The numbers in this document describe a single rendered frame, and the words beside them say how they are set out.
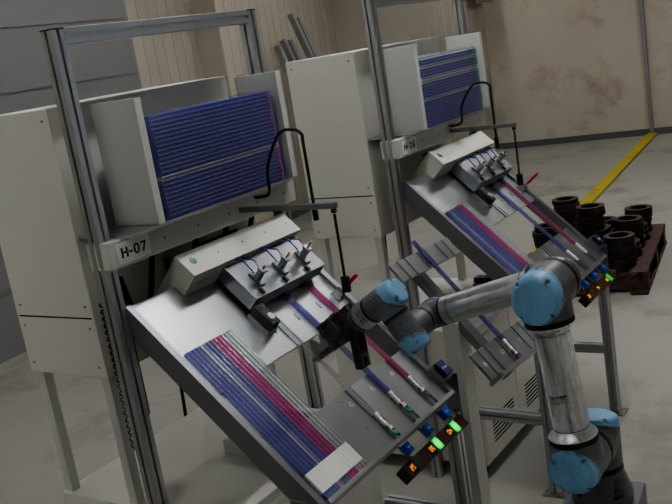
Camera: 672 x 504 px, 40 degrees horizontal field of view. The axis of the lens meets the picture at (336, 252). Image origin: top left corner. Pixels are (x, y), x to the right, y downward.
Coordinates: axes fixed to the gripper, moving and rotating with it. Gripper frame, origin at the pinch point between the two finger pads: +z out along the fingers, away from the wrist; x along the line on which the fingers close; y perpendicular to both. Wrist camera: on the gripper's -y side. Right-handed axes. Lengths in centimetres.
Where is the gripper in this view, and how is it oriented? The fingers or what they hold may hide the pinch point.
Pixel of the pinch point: (319, 359)
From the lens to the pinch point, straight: 253.1
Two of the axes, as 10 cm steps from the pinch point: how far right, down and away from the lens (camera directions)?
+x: -5.4, 2.7, -8.0
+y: -5.8, -8.1, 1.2
